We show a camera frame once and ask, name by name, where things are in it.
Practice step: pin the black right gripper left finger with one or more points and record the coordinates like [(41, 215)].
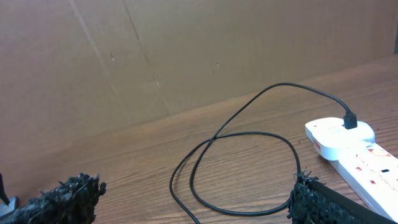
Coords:
[(72, 202)]

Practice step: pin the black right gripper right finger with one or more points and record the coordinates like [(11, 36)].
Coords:
[(313, 202)]

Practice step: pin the white charger adapter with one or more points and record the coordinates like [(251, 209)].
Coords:
[(333, 141)]

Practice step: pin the white power strip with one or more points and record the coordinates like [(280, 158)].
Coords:
[(371, 172)]

